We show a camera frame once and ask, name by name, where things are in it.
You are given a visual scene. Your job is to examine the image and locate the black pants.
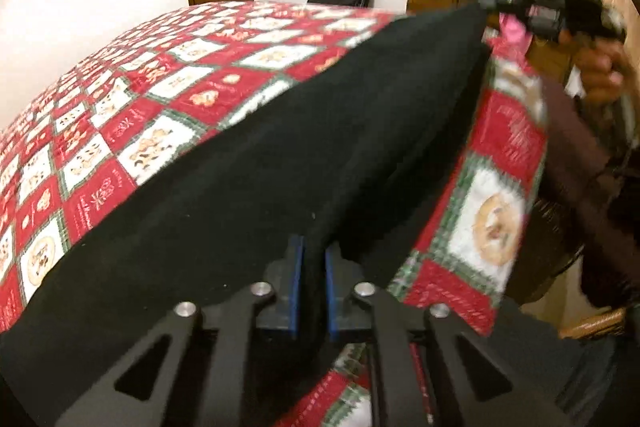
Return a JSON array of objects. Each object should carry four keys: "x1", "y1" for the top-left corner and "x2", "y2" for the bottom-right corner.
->
[{"x1": 0, "y1": 1, "x2": 493, "y2": 427}]

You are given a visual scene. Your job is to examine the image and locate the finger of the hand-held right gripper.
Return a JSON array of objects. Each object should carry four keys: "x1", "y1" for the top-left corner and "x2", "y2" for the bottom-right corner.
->
[{"x1": 477, "y1": 0, "x2": 534, "y2": 28}]

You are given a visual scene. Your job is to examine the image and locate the person's right forearm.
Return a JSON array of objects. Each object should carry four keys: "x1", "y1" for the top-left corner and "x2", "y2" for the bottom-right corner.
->
[{"x1": 542, "y1": 77, "x2": 640, "y2": 309}]

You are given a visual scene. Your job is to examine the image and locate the red checked printed blanket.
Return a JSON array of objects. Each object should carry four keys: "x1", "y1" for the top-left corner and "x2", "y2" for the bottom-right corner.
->
[{"x1": 0, "y1": 0, "x2": 549, "y2": 427}]

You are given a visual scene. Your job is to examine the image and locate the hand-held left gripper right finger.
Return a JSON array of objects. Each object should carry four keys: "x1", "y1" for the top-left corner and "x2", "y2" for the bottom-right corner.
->
[{"x1": 324, "y1": 246, "x2": 576, "y2": 427}]

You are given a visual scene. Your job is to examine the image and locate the person's right hand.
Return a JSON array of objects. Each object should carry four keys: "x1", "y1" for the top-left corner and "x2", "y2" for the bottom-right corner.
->
[{"x1": 559, "y1": 29, "x2": 640, "y2": 108}]

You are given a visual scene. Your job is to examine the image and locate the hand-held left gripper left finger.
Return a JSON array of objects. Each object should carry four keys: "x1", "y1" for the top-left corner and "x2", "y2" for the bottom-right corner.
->
[{"x1": 55, "y1": 234, "x2": 306, "y2": 427}]

